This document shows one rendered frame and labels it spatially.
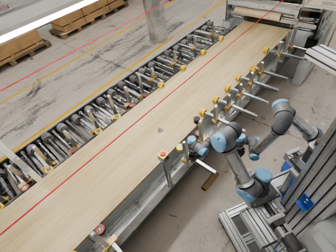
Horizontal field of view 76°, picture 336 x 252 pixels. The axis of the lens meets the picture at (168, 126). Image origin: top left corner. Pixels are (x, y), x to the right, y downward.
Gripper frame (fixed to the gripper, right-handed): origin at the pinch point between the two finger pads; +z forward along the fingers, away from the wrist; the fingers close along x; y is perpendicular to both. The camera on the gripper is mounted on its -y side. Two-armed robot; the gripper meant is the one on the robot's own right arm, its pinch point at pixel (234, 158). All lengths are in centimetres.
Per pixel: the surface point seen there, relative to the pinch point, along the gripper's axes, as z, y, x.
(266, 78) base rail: 13, -35, 147
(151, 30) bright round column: 51, -361, 238
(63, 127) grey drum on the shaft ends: -2, -183, -84
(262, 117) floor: 83, -26, 145
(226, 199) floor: 83, 2, -6
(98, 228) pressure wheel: -8, -47, -125
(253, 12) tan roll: -25, -115, 251
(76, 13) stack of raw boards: 35, -625, 190
